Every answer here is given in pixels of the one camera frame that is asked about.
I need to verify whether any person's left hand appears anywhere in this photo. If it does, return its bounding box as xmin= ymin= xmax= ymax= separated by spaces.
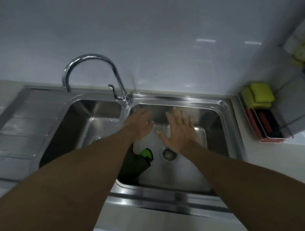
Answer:
xmin=123 ymin=108 xmax=155 ymax=141

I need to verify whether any person's right hand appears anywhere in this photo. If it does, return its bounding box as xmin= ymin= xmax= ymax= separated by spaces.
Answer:
xmin=156 ymin=107 xmax=199 ymax=155

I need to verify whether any red tray with black sponge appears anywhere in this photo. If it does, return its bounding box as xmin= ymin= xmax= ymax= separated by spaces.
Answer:
xmin=246 ymin=107 xmax=286 ymax=144

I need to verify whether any stainless steel double sink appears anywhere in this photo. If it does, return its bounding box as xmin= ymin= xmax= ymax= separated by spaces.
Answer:
xmin=0 ymin=85 xmax=249 ymax=216

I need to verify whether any green-capped dish soap bottle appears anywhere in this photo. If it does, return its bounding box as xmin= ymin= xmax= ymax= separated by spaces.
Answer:
xmin=293 ymin=40 xmax=305 ymax=67

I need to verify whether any person's right forearm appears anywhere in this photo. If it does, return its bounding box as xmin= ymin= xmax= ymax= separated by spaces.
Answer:
xmin=180 ymin=140 xmax=305 ymax=231

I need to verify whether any person's left forearm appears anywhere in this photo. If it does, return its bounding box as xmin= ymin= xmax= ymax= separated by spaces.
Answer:
xmin=0 ymin=128 xmax=136 ymax=231

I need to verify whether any chrome gooseneck faucet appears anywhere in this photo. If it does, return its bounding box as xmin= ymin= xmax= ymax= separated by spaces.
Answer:
xmin=62 ymin=53 xmax=133 ymax=106

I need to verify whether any two-tier metal wire rack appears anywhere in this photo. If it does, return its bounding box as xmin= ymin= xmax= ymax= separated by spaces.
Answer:
xmin=238 ymin=44 xmax=305 ymax=144

